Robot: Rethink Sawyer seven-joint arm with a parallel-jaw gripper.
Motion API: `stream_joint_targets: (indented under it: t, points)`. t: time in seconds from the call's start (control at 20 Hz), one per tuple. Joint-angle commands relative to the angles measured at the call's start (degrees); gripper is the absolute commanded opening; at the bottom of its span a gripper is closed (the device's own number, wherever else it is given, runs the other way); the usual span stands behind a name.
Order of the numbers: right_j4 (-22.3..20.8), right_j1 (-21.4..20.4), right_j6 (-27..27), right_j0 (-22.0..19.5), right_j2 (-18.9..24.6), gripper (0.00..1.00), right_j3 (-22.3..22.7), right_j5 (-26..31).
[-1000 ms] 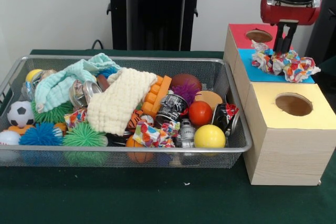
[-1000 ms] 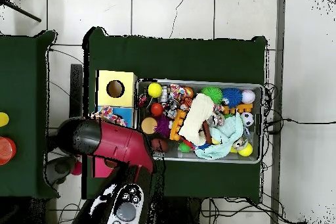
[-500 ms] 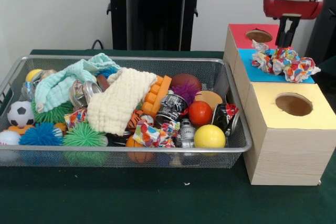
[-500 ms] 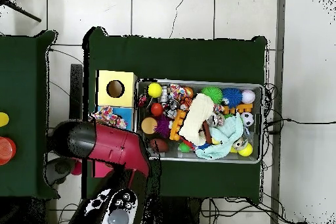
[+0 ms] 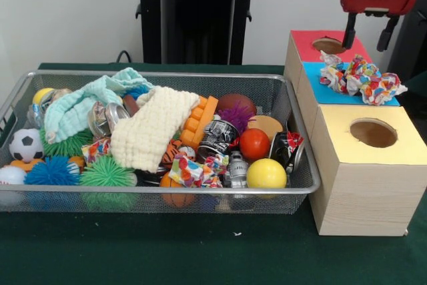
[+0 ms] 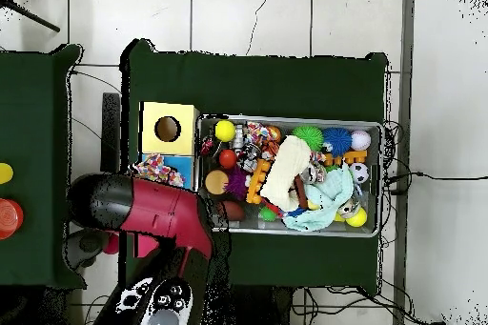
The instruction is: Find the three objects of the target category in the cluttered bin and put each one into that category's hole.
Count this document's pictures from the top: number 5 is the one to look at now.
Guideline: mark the purple spiky ball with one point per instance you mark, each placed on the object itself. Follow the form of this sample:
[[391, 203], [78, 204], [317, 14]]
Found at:
[[235, 115]]

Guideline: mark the colourful patterned paper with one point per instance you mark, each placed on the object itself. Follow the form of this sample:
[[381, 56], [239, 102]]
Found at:
[[363, 79], [190, 171]]

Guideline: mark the green spiky ball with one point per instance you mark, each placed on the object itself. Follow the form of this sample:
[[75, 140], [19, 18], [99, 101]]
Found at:
[[106, 173]]

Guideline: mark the wooden box with three holes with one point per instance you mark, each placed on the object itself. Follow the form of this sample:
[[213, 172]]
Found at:
[[367, 198]]

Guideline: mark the white baseball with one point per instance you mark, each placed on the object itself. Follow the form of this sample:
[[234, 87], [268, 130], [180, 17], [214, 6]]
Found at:
[[11, 175]]

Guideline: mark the dark green side table cloth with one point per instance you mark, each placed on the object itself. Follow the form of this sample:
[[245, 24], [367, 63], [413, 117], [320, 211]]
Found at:
[[417, 86]]

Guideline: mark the shallow clear mesh bin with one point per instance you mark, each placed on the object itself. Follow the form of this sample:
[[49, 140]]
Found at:
[[66, 205]]

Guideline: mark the large yellow ball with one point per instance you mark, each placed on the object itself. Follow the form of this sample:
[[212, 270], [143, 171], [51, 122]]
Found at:
[[266, 173]]

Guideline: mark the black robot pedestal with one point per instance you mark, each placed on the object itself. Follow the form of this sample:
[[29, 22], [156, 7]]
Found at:
[[197, 31]]

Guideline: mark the red orange ball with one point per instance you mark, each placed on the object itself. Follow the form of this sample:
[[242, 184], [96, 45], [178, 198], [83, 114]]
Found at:
[[254, 143]]

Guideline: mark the black upright panel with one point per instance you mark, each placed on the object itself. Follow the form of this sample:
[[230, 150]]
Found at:
[[412, 48]]

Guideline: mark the black and white soccer ball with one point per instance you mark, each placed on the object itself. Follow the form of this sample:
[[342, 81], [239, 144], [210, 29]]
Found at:
[[26, 145]]

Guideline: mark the blue spiky ball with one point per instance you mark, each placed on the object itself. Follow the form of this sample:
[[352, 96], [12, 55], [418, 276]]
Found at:
[[50, 171]]

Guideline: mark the cream knitted cloth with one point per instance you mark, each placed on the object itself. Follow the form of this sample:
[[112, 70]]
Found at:
[[150, 131]]

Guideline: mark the mint green cloth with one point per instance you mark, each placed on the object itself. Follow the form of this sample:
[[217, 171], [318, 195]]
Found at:
[[73, 108]]

